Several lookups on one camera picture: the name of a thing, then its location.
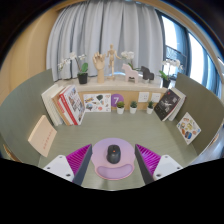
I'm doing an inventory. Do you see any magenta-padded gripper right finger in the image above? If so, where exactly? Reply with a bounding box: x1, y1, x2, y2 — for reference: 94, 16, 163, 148
134, 143, 184, 185

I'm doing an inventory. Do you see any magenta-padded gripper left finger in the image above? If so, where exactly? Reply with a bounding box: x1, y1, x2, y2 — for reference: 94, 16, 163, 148
43, 143, 93, 186

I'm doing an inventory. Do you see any black computer mouse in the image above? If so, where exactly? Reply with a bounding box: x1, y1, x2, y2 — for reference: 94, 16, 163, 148
106, 144, 121, 165

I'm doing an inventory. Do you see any purple round mouse pad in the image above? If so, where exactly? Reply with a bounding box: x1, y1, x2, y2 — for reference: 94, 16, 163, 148
90, 137, 137, 181

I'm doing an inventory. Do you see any beige paperback book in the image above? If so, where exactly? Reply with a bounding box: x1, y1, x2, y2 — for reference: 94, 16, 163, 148
27, 114, 58, 158

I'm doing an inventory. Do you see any colourful sticker sheet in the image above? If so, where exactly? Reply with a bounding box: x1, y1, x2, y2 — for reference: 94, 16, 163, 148
175, 111, 202, 146

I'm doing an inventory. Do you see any small red-spined book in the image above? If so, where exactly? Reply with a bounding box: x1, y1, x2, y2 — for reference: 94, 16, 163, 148
56, 96, 76, 127

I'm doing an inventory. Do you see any small plant in white pot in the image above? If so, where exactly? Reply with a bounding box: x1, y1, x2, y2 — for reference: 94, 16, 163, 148
115, 100, 126, 115
129, 100, 138, 115
146, 100, 155, 115

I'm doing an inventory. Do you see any black cover magazine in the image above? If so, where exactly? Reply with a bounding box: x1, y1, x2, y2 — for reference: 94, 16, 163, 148
153, 88, 182, 122

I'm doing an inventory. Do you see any large red photo-cover book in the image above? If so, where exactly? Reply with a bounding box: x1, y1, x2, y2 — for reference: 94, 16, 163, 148
58, 84, 87, 127

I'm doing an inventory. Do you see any thick white book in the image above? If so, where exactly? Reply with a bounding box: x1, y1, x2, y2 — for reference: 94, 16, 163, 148
40, 83, 64, 127

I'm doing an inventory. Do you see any brown kraft book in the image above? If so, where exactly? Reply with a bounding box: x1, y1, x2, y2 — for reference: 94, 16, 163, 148
50, 86, 74, 127

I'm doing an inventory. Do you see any white sticker collage card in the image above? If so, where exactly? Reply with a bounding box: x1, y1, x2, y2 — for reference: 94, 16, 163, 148
82, 92, 112, 113

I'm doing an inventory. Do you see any white orchid in dark pot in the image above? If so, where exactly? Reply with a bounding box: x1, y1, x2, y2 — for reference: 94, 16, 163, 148
157, 58, 184, 89
120, 50, 141, 72

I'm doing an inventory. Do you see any purple round number sign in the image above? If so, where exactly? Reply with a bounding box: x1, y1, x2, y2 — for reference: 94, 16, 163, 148
110, 93, 125, 108

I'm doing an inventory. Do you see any white orchid in black pot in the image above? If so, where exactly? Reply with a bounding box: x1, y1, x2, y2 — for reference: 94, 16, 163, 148
57, 51, 90, 85

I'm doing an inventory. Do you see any black wooden horse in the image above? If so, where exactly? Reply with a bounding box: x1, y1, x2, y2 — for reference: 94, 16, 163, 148
139, 65, 155, 83

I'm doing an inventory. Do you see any pink wooden horse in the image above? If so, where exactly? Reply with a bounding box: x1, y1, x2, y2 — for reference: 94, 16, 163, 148
121, 63, 140, 84

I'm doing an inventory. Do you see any wooden hand model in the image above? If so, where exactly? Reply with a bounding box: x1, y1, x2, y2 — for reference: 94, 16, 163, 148
92, 51, 107, 84

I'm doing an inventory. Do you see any wooden artist mannequin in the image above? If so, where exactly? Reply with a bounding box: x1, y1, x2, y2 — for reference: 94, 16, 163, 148
105, 44, 123, 81

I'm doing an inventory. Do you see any grey pleated curtain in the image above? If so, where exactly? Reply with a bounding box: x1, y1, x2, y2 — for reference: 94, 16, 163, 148
45, 0, 165, 83

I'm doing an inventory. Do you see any white wall socket plate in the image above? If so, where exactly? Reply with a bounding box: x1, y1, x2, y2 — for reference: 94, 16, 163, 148
151, 92, 162, 103
137, 91, 151, 103

